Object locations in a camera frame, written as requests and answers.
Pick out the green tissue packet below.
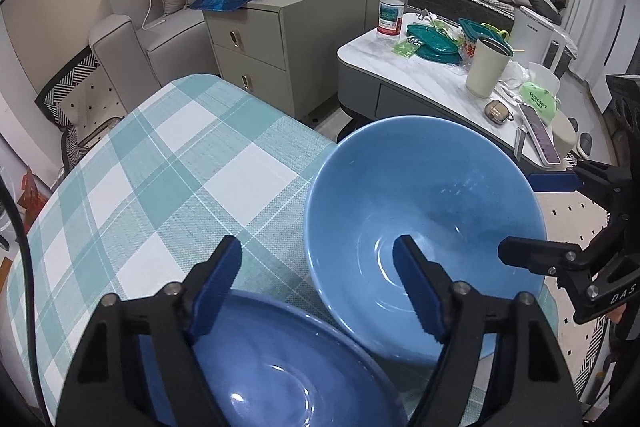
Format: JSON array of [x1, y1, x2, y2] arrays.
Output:
[[517, 79, 561, 128]]

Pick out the white dotted rug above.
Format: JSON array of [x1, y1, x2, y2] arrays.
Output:
[[530, 202, 621, 403]]

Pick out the blue bowl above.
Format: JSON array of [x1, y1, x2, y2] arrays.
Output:
[[137, 289, 408, 427], [302, 116, 548, 367]]

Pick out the grey bedside cabinet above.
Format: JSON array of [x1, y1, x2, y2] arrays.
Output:
[[202, 0, 383, 120]]

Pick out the green lidded container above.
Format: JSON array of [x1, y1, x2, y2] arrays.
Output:
[[459, 19, 513, 58]]

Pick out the phone with purple case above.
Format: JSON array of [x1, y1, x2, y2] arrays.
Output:
[[517, 103, 561, 165]]

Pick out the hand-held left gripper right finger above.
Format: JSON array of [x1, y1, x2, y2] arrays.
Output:
[[392, 234, 583, 427]]

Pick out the marble coffee table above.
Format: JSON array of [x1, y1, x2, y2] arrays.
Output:
[[336, 12, 581, 168]]

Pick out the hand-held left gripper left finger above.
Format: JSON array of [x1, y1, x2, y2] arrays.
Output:
[[57, 235, 243, 427]]

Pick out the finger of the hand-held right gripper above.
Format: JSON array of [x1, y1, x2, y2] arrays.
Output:
[[527, 159, 640, 219], [497, 236, 597, 279]]

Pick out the brown earbuds case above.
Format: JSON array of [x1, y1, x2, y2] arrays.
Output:
[[484, 99, 516, 122]]

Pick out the blue plastic bag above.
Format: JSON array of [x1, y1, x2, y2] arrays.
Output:
[[190, 0, 251, 12]]

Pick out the white mug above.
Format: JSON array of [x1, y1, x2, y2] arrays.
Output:
[[550, 109, 593, 158]]

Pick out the black cable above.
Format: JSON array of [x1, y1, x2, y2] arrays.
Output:
[[0, 187, 46, 427]]

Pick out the white electric kettle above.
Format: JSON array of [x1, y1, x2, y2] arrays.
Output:
[[515, 6, 568, 68]]

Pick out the teal checked tablecloth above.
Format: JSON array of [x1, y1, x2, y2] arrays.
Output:
[[5, 73, 558, 427]]

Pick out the cream tumbler cup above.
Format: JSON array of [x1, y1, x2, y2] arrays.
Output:
[[466, 36, 513, 99]]

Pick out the clear water bottle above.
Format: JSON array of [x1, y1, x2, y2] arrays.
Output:
[[376, 0, 411, 40]]

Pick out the red cardboard box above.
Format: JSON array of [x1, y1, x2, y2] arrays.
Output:
[[17, 169, 56, 228]]

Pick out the green container lids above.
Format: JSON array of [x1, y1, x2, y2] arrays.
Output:
[[405, 23, 463, 64]]

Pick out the person's dark clothing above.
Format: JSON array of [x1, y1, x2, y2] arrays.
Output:
[[585, 307, 640, 427]]

